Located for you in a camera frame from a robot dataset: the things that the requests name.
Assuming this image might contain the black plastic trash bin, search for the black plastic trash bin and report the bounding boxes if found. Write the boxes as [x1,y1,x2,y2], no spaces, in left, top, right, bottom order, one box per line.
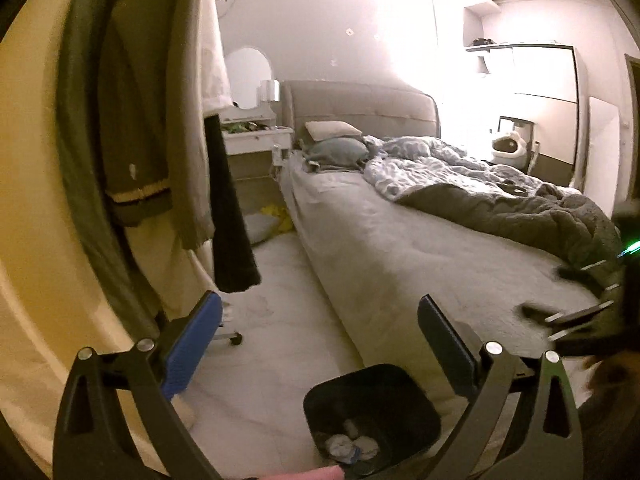
[303,364,442,479]

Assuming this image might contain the trash pieces in bin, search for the trash pieces in bin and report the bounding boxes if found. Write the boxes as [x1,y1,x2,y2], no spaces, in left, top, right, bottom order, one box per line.
[323,419,381,466]

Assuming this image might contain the dark grey fleece blanket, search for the dark grey fleece blanket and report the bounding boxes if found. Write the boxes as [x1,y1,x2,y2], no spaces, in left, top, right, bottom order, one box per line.
[399,183,623,269]

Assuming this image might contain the yellow curtain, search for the yellow curtain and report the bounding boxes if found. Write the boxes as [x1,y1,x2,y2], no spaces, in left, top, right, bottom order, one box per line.
[1,0,158,474]

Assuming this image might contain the black bedside chair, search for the black bedside chair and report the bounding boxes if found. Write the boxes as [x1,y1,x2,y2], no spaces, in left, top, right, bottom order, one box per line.
[491,116,540,174]

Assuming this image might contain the grey bed with mattress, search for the grey bed with mattress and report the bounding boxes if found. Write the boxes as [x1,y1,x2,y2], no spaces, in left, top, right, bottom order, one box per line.
[276,79,622,411]

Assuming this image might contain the black hanging garment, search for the black hanging garment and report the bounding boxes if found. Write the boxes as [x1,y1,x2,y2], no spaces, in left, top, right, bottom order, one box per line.
[204,115,262,294]

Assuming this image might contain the patterned grey white duvet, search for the patterned grey white duvet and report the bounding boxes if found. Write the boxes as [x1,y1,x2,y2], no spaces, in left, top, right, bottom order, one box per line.
[363,136,578,202]

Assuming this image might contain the grey cushioned stool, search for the grey cushioned stool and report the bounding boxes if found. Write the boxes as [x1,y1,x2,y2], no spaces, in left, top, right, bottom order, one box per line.
[244,212,280,246]

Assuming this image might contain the grey-blue pillow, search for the grey-blue pillow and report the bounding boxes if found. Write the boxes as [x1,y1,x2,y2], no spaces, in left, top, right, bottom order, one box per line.
[303,138,370,172]

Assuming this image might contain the grey upholstered headboard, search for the grey upholstered headboard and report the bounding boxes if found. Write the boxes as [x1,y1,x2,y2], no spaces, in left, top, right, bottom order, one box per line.
[280,80,442,145]

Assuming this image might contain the beige pillow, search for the beige pillow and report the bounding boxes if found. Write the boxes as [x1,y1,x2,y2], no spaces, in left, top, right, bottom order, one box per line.
[305,120,362,142]

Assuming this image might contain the white dressing table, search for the white dressing table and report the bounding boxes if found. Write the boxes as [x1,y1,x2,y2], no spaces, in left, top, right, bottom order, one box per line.
[219,102,295,212]

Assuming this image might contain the olive green hanging coat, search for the olive green hanging coat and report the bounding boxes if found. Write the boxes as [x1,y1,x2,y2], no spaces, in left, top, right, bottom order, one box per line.
[56,0,214,336]

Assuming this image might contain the white hanging shirt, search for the white hanging shirt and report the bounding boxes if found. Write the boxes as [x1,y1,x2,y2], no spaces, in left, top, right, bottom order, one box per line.
[198,0,232,118]

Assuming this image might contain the oval vanity mirror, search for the oval vanity mirror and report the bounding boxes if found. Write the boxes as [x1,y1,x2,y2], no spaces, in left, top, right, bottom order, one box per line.
[226,47,272,110]

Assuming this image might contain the white charger with cable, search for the white charger with cable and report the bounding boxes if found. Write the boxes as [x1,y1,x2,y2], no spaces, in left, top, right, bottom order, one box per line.
[269,144,283,181]

